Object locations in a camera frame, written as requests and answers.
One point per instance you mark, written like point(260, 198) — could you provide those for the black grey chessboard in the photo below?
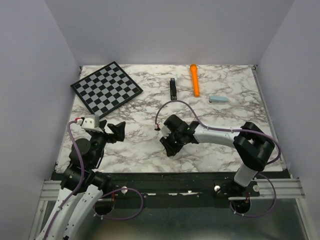
point(106, 89)

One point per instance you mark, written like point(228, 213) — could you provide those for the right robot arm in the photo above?
point(253, 146)

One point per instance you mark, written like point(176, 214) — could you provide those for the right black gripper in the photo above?
point(171, 150)

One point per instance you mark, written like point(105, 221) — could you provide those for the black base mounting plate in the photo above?
point(135, 200)

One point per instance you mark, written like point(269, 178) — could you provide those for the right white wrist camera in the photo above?
point(167, 134)

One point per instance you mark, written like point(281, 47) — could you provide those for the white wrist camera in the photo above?
point(90, 123)
point(167, 134)

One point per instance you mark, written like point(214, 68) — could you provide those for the black stapler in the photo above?
point(173, 89)

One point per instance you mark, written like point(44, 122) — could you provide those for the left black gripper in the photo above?
point(118, 129)

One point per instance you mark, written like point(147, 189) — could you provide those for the light blue stapler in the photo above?
point(213, 99)

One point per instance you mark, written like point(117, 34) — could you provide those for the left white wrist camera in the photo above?
point(90, 123)

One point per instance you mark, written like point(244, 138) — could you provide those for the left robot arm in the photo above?
point(81, 187)

